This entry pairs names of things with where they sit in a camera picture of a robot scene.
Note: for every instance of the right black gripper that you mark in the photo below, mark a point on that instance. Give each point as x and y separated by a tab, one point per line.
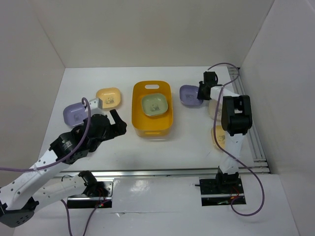
200	96

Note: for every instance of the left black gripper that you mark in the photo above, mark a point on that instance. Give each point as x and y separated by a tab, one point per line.
118	129

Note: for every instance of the purple panda plate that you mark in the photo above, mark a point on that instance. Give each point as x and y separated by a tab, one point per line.
188	96

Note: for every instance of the green panda plate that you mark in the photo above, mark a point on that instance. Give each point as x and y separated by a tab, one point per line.
154	104

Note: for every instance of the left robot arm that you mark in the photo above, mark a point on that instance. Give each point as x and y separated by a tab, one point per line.
29	193

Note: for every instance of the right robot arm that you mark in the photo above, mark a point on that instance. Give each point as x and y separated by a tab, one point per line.
228	170

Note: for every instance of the yellow plastic bin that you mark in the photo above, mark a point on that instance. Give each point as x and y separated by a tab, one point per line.
156	126

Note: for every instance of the cream plate far right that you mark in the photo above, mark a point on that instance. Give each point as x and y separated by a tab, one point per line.
212	110

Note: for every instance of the yellow panda plate left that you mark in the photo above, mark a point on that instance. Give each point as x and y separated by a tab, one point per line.
110	97

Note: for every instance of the yellow panda plate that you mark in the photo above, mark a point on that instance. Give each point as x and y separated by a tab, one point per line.
110	97
219	133

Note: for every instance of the yellow panda plate right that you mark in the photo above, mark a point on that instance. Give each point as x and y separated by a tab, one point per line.
219	133

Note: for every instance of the purple plate left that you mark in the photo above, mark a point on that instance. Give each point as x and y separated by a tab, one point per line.
74	114

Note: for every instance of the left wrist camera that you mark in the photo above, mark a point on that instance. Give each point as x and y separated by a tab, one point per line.
96	106

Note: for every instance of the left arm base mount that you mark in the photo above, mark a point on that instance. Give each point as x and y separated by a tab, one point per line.
101	197

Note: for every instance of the aluminium rail right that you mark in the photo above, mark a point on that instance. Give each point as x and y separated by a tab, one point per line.
242	123

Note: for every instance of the aluminium rail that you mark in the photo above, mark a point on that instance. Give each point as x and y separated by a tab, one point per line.
162	173
242	123

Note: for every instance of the aluminium rail front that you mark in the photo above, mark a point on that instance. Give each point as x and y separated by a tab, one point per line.
162	173

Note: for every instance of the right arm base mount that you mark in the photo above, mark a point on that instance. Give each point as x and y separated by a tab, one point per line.
213	195

